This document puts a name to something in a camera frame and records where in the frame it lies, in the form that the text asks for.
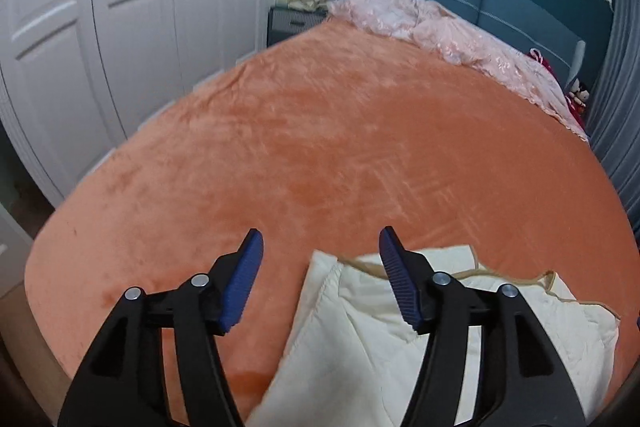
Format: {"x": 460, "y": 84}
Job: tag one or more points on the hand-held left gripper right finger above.
{"x": 400, "y": 277}

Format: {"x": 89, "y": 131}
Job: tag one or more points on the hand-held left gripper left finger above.
{"x": 245, "y": 277}

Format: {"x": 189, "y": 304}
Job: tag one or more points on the cream quilted jacket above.
{"x": 350, "y": 347}

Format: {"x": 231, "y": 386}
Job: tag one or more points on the orange plush blanket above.
{"x": 325, "y": 147}

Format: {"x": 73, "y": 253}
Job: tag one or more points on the plush doll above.
{"x": 579, "y": 97}

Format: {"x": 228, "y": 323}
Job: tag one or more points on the grey-blue nightstand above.
{"x": 295, "y": 26}

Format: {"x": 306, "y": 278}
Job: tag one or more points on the pink embroidered quilt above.
{"x": 425, "y": 22}

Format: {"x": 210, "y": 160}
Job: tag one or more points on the blue-grey curtain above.
{"x": 617, "y": 107}

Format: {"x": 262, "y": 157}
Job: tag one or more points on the pale yellow cloth pile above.
{"x": 305, "y": 1}

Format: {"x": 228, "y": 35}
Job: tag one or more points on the white panelled wardrobe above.
{"x": 125, "y": 7}

